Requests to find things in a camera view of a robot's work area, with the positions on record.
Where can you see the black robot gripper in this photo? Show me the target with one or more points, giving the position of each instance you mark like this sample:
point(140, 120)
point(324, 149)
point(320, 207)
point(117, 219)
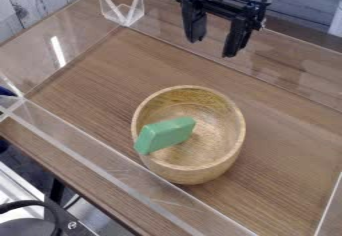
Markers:
point(228, 9)

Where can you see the green rectangular block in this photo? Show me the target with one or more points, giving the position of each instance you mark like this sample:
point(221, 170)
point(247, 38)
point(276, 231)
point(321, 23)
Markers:
point(164, 134)

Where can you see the light wooden bowl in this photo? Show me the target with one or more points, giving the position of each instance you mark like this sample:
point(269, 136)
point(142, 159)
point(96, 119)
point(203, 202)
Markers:
point(203, 158)

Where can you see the white object at right edge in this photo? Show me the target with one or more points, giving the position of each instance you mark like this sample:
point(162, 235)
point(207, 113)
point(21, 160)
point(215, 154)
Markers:
point(336, 26)

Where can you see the blue object at left edge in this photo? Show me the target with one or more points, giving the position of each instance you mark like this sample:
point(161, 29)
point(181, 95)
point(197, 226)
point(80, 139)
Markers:
point(6, 92)

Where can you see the clear acrylic front barrier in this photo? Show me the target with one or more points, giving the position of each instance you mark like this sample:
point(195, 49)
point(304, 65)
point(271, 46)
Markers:
point(77, 126)

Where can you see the black metal table leg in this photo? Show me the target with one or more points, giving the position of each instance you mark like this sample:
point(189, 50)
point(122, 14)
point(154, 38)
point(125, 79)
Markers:
point(57, 191)

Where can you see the clear acrylic corner bracket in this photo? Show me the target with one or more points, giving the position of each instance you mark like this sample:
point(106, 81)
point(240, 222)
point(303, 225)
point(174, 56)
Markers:
point(124, 14)

